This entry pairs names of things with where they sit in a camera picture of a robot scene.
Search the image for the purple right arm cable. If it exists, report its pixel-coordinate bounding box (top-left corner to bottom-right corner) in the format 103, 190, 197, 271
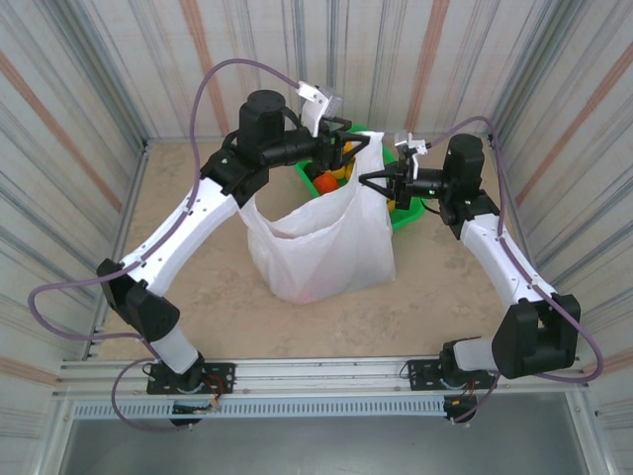
427, 116, 605, 425

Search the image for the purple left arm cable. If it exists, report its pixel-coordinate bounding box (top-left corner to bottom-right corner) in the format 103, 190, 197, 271
28, 58, 303, 432

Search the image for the grey metal panel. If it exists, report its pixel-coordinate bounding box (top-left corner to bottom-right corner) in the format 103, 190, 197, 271
48, 418, 602, 475

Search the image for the grey slotted cable duct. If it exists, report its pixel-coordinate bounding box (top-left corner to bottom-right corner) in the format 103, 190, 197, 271
71, 398, 449, 420

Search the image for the red-orange fake orange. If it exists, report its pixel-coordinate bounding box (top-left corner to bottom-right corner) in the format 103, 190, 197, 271
312, 172, 340, 195

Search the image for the white plastic bag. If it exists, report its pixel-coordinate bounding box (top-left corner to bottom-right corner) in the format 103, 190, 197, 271
238, 129, 398, 305

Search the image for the aluminium mounting rail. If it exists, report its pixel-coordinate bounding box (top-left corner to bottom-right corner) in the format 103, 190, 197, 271
57, 353, 594, 400

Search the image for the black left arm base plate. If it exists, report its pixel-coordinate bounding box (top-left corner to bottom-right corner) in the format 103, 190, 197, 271
146, 361, 236, 396

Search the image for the green plastic basket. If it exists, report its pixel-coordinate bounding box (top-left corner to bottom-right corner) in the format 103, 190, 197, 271
295, 123, 427, 233

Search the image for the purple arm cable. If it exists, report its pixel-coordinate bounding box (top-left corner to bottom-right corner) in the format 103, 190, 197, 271
427, 116, 605, 425
28, 58, 303, 432

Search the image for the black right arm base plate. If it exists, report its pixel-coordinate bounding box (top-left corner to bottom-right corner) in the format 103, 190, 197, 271
406, 359, 497, 392

